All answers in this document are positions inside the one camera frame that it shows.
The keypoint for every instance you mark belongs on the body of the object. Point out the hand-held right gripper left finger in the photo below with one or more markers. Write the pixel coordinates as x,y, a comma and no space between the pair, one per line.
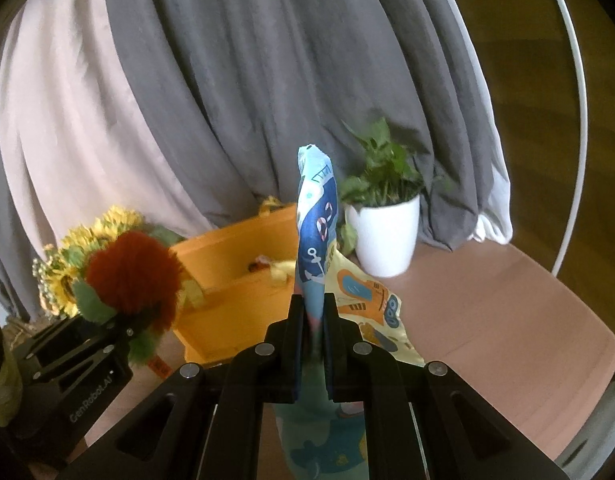
295,350

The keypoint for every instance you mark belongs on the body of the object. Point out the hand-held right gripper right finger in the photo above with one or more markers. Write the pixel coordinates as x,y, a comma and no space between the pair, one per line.
332,350

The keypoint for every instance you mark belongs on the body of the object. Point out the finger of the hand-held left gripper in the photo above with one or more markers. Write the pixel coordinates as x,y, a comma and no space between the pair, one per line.
87,357
52,334

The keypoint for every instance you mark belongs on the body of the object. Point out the orange plastic crate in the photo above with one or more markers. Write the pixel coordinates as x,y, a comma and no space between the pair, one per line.
227,300

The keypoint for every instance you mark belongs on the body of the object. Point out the colourful printed cloth book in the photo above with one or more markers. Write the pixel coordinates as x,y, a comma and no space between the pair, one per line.
317,220

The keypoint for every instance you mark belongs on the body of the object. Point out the grey curtain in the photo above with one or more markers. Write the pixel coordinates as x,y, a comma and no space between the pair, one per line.
7,280
287,60

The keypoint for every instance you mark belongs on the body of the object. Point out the sunflower bouquet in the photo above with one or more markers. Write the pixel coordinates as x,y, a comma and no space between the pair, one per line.
102,225

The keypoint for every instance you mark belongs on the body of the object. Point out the white plant pot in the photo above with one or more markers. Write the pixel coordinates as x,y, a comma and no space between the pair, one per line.
385,240

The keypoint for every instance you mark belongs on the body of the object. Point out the green potted plant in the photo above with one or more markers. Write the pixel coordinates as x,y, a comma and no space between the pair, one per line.
387,170

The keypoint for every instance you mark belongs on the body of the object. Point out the beige curtain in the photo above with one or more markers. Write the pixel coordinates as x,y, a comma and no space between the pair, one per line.
62,135

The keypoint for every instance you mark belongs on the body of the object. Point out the grey white crumpled cloth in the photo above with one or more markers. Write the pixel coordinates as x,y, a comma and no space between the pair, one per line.
597,425

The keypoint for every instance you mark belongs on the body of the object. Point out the white round hoop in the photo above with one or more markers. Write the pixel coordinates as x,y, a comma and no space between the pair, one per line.
583,95

